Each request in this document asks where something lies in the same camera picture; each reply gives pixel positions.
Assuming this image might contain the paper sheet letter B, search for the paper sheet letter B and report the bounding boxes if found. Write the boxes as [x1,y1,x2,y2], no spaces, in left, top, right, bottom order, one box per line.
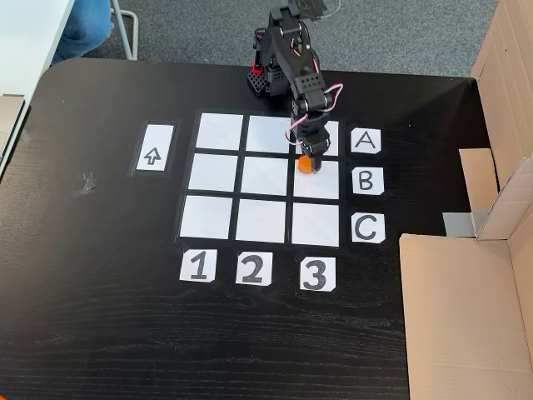
[351,167,386,197]

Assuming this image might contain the paper sheet number 3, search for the paper sheet number 3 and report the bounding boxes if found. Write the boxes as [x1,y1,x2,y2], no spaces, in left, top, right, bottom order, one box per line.
[299,256,337,292]

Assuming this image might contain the person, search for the person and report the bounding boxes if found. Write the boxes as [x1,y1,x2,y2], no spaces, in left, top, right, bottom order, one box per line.
[52,0,116,66]

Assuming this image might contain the paper sheet letter C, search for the paper sheet letter C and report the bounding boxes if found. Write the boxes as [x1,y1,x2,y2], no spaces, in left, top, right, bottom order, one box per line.
[351,212,386,244]

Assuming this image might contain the black tape patch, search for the black tape patch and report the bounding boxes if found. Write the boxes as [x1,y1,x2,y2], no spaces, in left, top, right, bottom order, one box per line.
[291,0,331,22]

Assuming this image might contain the paper sheet letter A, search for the paper sheet letter A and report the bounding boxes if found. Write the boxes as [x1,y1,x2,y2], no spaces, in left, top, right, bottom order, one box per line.
[350,127,382,156]

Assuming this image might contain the white desk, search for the white desk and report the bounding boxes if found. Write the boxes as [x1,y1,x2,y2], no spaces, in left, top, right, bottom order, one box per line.
[0,0,77,180]

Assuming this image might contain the red black table clamp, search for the red black table clamp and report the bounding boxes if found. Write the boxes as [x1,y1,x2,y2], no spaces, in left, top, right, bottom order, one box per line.
[251,43,266,75]

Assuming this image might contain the grey metal frame leg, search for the grey metal frame leg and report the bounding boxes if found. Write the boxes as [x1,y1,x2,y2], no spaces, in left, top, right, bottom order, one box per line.
[110,0,139,61]

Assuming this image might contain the crumpled clear tape piece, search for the crumpled clear tape piece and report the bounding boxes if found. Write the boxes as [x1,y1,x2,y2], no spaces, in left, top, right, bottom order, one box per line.
[72,170,99,199]

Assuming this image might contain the brown cardboard box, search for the brown cardboard box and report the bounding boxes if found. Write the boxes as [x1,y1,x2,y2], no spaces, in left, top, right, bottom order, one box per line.
[398,0,533,400]

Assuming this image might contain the white nine-square grid sheet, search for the white nine-square grid sheet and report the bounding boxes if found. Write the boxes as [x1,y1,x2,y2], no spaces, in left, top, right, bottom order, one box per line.
[173,108,347,250]

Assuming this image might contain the paper sheet number 1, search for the paper sheet number 1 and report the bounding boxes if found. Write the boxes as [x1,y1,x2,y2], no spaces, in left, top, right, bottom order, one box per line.
[179,248,217,284]

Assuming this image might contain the paper sheet with arrow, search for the paper sheet with arrow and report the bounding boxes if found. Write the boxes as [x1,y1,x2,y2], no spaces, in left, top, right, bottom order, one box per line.
[127,119,181,178]

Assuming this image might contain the paper sheet number 2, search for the paper sheet number 2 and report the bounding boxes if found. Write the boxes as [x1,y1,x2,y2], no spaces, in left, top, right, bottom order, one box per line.
[235,251,275,287]

